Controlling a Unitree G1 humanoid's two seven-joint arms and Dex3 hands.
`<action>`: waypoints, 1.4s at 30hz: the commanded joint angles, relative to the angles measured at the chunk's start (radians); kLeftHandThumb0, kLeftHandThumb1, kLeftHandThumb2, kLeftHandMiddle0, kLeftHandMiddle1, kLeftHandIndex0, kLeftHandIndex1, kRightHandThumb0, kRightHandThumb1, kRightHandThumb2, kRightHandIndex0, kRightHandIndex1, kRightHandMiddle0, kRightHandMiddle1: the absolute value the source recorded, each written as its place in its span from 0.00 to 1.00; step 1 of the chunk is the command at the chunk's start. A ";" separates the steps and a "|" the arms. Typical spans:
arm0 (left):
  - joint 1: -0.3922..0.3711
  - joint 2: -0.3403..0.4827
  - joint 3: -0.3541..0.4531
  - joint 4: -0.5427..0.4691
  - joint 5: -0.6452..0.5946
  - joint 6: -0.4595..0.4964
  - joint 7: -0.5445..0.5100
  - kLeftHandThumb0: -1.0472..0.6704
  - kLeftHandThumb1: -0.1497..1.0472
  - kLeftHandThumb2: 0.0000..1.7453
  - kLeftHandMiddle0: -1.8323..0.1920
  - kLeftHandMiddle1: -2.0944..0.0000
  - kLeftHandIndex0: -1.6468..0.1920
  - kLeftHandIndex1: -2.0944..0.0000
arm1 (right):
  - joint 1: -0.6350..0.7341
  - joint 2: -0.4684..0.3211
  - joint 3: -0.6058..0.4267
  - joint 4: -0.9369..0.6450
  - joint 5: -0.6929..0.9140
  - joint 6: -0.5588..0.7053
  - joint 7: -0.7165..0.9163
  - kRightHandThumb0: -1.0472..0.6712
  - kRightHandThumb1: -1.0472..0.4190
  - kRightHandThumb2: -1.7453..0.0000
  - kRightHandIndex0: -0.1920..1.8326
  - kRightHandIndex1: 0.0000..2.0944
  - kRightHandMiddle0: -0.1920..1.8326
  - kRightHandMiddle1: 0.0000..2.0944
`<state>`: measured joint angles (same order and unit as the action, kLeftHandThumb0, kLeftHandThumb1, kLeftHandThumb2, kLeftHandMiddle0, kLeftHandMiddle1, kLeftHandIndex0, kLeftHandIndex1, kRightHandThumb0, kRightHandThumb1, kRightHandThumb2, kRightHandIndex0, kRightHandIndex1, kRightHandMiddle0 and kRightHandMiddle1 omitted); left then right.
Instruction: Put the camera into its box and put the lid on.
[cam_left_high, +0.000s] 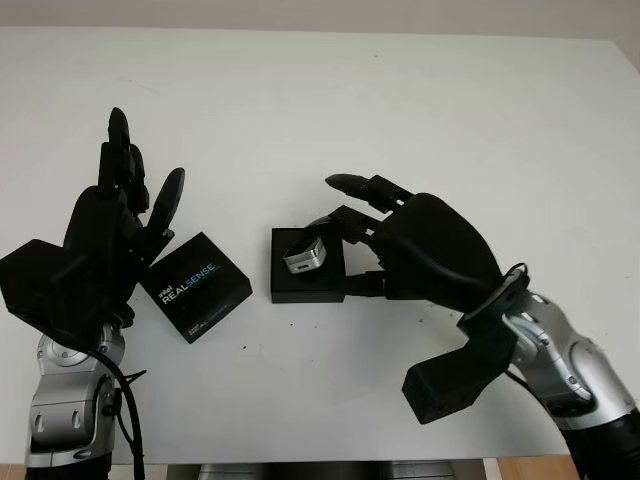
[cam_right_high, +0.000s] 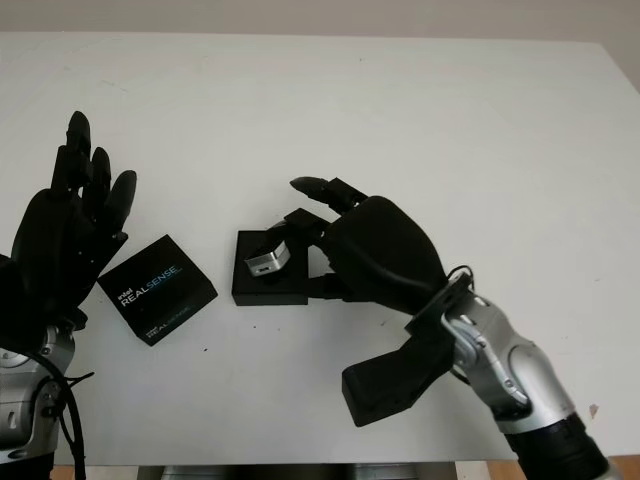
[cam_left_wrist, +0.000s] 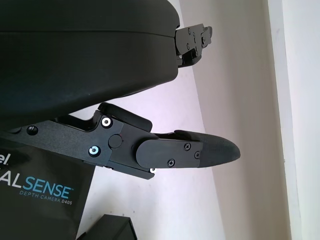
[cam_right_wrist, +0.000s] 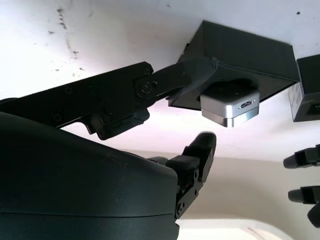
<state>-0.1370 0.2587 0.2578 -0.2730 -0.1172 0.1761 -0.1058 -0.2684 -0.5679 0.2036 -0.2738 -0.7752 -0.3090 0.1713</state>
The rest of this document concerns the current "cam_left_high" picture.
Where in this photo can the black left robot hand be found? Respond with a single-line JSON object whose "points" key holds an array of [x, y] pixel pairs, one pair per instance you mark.
{"points": [[105, 220]]}

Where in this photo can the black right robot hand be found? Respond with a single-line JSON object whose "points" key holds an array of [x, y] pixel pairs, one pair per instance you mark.
{"points": [[440, 255]]}

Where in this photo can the black RealSense box lid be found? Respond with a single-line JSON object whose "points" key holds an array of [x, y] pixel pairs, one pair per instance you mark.
{"points": [[195, 285]]}

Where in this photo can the silver RealSense depth camera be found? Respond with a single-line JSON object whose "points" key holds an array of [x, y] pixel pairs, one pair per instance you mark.
{"points": [[307, 257]]}

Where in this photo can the black box base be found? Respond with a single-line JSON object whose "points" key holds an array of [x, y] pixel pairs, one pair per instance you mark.
{"points": [[307, 292]]}

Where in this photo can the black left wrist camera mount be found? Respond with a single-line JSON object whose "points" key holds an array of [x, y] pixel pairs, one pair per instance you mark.
{"points": [[45, 290]]}

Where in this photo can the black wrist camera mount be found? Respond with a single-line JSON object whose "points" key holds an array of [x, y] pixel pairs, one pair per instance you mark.
{"points": [[450, 375], [45, 290]]}

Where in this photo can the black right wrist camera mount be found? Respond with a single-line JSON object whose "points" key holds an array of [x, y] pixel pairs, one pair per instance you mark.
{"points": [[450, 375]]}

